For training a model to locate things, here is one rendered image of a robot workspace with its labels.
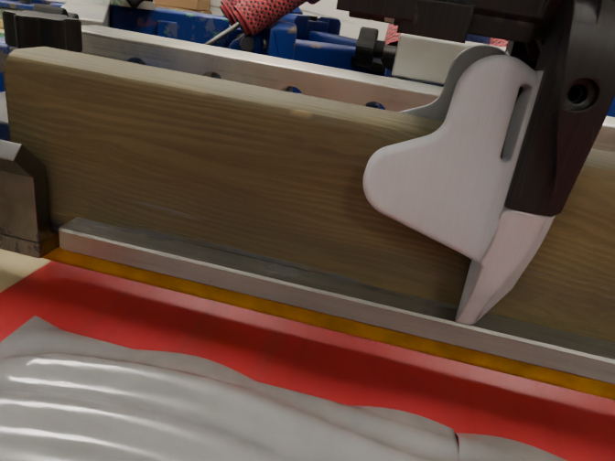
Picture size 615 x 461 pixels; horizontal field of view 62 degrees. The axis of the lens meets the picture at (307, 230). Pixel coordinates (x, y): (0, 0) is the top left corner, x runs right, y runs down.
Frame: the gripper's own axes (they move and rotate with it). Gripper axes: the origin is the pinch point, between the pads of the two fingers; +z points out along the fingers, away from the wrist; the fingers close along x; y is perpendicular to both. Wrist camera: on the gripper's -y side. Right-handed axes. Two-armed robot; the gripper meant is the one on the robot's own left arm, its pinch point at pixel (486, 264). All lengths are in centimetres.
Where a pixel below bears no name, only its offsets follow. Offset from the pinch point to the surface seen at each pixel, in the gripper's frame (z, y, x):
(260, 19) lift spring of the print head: -4, 28, -58
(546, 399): 5.3, -4.0, 0.6
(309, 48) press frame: 0, 22, -68
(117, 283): 5.3, 16.4, 0.0
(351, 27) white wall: 13, 58, -413
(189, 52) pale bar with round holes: -3.1, 22.5, -21.5
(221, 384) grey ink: 4.5, 9.0, 5.6
